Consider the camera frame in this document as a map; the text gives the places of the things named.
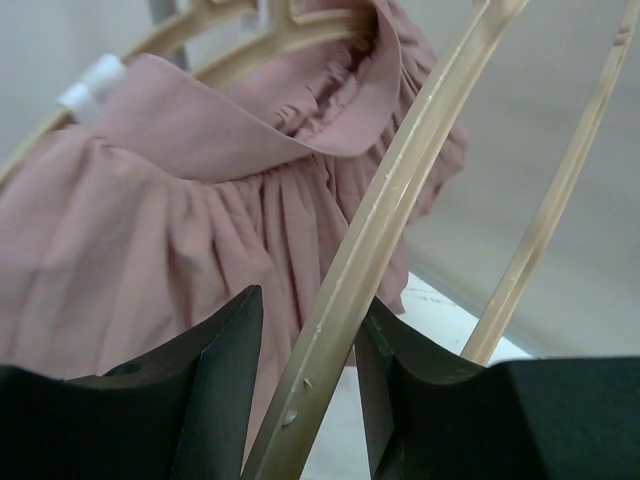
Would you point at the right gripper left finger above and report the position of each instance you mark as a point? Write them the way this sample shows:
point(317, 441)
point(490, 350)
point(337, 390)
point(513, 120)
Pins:
point(180, 411)

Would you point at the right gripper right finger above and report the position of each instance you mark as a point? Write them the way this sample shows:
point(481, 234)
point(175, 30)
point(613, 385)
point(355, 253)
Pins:
point(430, 414)

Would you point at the wooden hanger with pink dress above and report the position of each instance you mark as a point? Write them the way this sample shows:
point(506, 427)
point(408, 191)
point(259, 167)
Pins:
point(43, 41)

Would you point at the pink dress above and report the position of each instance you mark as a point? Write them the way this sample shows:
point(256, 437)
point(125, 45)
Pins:
point(118, 236)

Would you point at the white clothes rack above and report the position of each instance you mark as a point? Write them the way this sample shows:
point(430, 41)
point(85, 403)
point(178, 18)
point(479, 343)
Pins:
point(86, 96)

